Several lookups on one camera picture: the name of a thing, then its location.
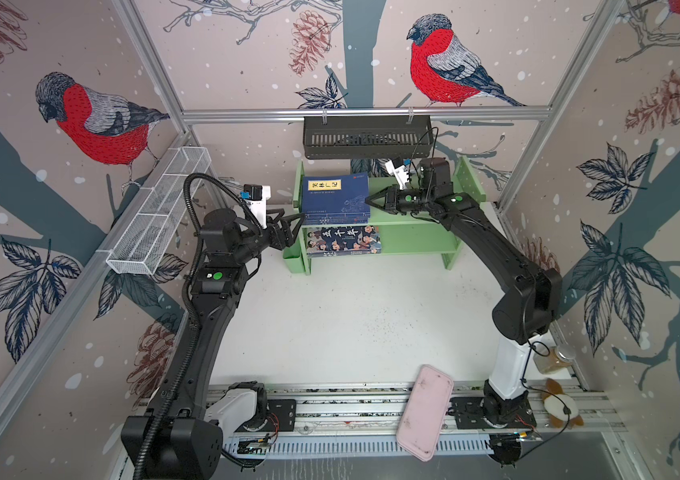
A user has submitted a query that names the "pink plastic tray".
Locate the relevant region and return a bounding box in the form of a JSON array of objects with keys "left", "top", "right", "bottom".
[{"left": 396, "top": 365, "right": 454, "bottom": 462}]

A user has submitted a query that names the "blue book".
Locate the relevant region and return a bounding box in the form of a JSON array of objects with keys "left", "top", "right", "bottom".
[
  {"left": 304, "top": 214, "right": 370, "bottom": 226},
  {"left": 300, "top": 173, "right": 371, "bottom": 215}
]

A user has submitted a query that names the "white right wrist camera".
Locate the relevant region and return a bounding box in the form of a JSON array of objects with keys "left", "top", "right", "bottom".
[{"left": 385, "top": 158, "right": 410, "bottom": 190}]

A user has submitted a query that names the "green wooden shelf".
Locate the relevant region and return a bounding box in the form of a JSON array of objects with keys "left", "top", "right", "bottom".
[{"left": 293, "top": 157, "right": 493, "bottom": 271}]

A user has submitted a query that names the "small glass jar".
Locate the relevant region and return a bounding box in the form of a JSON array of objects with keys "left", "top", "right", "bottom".
[{"left": 534, "top": 344, "right": 577, "bottom": 375}]

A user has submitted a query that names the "colourful illustrated thick book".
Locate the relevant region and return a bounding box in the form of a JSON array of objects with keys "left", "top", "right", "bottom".
[{"left": 306, "top": 225, "right": 383, "bottom": 257}]

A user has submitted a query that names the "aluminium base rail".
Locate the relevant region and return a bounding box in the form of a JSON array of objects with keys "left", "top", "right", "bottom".
[{"left": 117, "top": 383, "right": 617, "bottom": 460}]

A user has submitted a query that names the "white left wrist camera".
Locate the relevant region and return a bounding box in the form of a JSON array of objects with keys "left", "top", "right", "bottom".
[{"left": 241, "top": 184, "right": 271, "bottom": 227}]

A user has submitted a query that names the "black hanging basket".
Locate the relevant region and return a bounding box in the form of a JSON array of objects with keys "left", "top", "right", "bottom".
[{"left": 303, "top": 115, "right": 438, "bottom": 160}]

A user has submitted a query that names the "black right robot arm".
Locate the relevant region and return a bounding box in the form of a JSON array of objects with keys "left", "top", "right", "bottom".
[{"left": 365, "top": 158, "right": 562, "bottom": 428}]

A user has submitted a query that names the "white wire mesh basket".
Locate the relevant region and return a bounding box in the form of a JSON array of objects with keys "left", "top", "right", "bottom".
[{"left": 106, "top": 146, "right": 211, "bottom": 275}]

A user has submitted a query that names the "small green pen box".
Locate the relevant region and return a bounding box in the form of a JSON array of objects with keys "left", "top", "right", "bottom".
[{"left": 282, "top": 241, "right": 311, "bottom": 275}]

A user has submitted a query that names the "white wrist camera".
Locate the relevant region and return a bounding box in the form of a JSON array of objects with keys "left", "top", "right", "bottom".
[
  {"left": 241, "top": 184, "right": 271, "bottom": 227},
  {"left": 385, "top": 158, "right": 410, "bottom": 190}
]

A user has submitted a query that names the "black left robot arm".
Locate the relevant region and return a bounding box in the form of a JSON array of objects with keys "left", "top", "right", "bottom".
[{"left": 121, "top": 173, "right": 304, "bottom": 479}]

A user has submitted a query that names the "small plush toy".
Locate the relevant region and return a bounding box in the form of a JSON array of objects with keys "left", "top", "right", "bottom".
[{"left": 542, "top": 379, "right": 585, "bottom": 429}]

